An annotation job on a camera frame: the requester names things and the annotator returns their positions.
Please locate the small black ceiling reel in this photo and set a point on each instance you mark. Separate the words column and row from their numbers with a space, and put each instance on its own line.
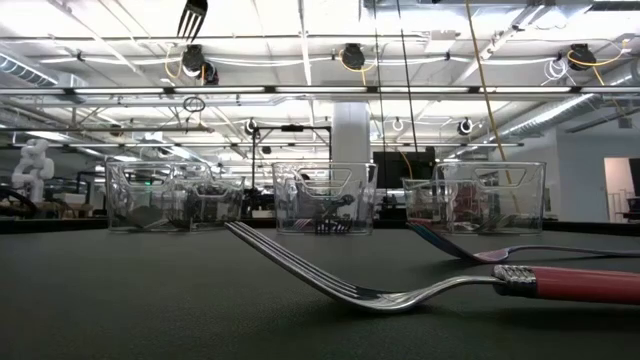
column 465, row 126
column 251, row 126

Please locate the black monitor screen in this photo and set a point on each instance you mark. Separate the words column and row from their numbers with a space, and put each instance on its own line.
column 395, row 170

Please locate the black table mat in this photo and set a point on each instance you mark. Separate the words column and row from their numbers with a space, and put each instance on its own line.
column 150, row 320

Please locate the silver ventilation duct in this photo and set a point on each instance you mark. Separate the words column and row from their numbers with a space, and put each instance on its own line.
column 560, row 112

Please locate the clear plastic bin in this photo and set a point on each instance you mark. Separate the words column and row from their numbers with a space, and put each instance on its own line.
column 530, row 200
column 150, row 190
column 360, row 210

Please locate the iridescent rainbow fork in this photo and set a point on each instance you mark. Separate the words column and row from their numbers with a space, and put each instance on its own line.
column 492, row 256
column 342, row 228
column 320, row 229

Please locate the long ceiling light strip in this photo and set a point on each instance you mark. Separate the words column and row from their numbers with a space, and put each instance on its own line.
column 320, row 90

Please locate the white square pillar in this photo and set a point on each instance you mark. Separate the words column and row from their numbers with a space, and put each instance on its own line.
column 350, row 130

